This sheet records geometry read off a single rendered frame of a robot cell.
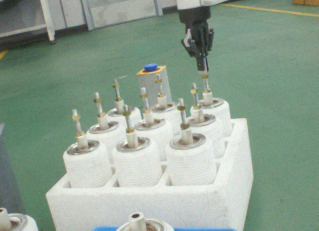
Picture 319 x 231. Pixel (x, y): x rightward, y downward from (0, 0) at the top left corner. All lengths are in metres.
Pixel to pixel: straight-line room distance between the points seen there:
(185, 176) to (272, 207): 0.32
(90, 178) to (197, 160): 0.24
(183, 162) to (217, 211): 0.11
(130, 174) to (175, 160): 0.10
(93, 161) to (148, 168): 0.12
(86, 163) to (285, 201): 0.50
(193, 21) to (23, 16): 5.04
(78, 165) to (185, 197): 0.24
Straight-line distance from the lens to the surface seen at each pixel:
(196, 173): 0.89
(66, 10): 5.99
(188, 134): 0.90
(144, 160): 0.92
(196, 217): 0.90
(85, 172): 0.98
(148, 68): 1.31
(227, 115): 1.12
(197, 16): 1.05
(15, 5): 6.01
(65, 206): 1.00
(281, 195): 1.19
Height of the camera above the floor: 0.59
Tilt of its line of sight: 18 degrees down
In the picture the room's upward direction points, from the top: 11 degrees counter-clockwise
